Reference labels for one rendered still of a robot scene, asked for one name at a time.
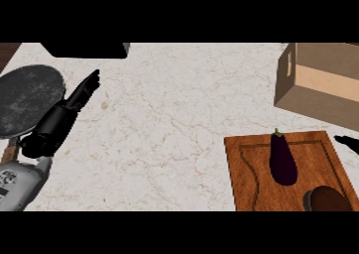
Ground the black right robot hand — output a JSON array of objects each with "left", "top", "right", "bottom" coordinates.
[{"left": 332, "top": 134, "right": 359, "bottom": 159}]

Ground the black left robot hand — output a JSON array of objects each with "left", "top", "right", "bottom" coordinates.
[{"left": 19, "top": 68, "right": 102, "bottom": 160}]

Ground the brown wooden cutting board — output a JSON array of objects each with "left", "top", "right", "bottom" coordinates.
[{"left": 223, "top": 130, "right": 359, "bottom": 212}]

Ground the chocolate brown cupcake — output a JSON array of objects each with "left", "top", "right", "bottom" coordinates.
[{"left": 301, "top": 185, "right": 354, "bottom": 212}]

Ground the brown cardboard box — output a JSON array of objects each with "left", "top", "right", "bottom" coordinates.
[{"left": 273, "top": 42, "right": 359, "bottom": 135}]

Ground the dark grey frying pan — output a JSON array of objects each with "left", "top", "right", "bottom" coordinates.
[{"left": 0, "top": 63, "right": 68, "bottom": 165}]

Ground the dark purple eggplant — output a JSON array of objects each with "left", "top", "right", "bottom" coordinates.
[{"left": 268, "top": 127, "right": 299, "bottom": 187}]

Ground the black appliance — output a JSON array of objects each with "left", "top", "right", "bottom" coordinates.
[{"left": 40, "top": 42, "right": 131, "bottom": 60}]

